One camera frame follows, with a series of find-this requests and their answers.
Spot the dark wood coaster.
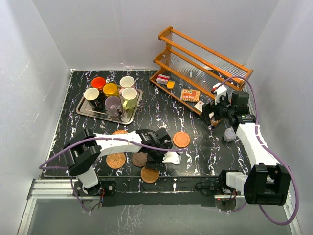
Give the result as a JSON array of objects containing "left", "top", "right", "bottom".
[{"left": 132, "top": 152, "right": 147, "bottom": 167}]

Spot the white stapler box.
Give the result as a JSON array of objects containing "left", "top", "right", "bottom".
[{"left": 194, "top": 101, "right": 205, "bottom": 113}]

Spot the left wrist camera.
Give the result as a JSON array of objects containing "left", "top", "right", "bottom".
[{"left": 162, "top": 151, "right": 181, "bottom": 165}]

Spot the red white small box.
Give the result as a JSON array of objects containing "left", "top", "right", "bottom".
[{"left": 156, "top": 74, "right": 170, "bottom": 85}]

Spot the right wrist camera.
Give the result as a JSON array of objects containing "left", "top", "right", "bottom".
[{"left": 212, "top": 83, "right": 227, "bottom": 105}]

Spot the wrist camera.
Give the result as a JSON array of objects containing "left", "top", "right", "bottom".
[
  {"left": 162, "top": 151, "right": 181, "bottom": 165},
  {"left": 212, "top": 83, "right": 227, "bottom": 105}
]

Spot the purple cup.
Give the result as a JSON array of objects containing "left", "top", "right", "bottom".
[{"left": 105, "top": 96, "right": 123, "bottom": 117}]

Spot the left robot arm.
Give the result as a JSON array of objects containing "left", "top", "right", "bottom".
[{"left": 63, "top": 128, "right": 173, "bottom": 196}]

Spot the orange-red cup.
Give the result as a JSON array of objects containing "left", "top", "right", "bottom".
[{"left": 90, "top": 77, "right": 106, "bottom": 91}]

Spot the yellow cup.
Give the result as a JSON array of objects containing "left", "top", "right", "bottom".
[{"left": 102, "top": 83, "right": 119, "bottom": 97}]

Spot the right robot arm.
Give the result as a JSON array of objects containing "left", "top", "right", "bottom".
[{"left": 201, "top": 91, "right": 291, "bottom": 206}]

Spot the pink cup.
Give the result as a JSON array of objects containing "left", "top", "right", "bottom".
[{"left": 119, "top": 76, "right": 135, "bottom": 95}]

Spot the woven rattan coaster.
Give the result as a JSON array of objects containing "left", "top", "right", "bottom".
[
  {"left": 113, "top": 130, "right": 128, "bottom": 135},
  {"left": 106, "top": 153, "right": 126, "bottom": 169}
]

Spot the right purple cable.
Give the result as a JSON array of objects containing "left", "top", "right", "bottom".
[{"left": 213, "top": 75, "right": 300, "bottom": 225}]

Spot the wooden shelf rack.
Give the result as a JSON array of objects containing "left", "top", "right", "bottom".
[{"left": 150, "top": 26, "right": 253, "bottom": 115}]

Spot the small orange box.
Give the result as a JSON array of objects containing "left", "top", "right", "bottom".
[{"left": 167, "top": 80, "right": 175, "bottom": 90}]

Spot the metal tray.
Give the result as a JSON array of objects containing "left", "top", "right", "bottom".
[{"left": 76, "top": 89, "right": 143, "bottom": 125}]

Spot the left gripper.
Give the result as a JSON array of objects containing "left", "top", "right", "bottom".
[{"left": 145, "top": 143, "right": 172, "bottom": 171}]

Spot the orange spiral notebook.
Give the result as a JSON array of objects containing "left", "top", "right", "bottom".
[{"left": 180, "top": 89, "right": 200, "bottom": 102}]

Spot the black cup white inside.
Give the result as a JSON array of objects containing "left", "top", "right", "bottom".
[{"left": 84, "top": 88, "right": 104, "bottom": 109}]

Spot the pale green cup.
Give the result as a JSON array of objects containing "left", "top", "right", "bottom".
[{"left": 122, "top": 88, "right": 137, "bottom": 110}]

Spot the light wood coaster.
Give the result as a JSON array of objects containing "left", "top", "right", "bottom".
[
  {"left": 140, "top": 167, "right": 159, "bottom": 184},
  {"left": 173, "top": 132, "right": 190, "bottom": 148}
]

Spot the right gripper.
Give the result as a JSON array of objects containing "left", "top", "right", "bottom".
[{"left": 200, "top": 94, "right": 235, "bottom": 124}]

